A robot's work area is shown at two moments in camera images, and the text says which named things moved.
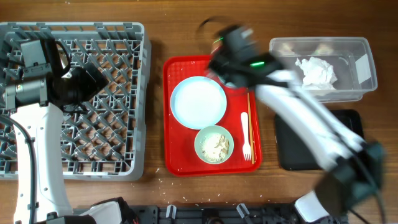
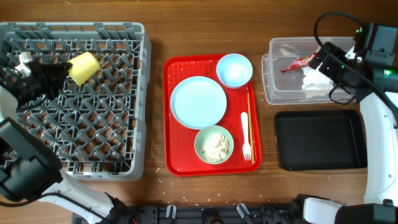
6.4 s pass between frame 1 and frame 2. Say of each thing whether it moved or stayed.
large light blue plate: stayed
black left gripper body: moved
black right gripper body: moved
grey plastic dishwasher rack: stayed
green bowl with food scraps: stayed
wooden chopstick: stayed
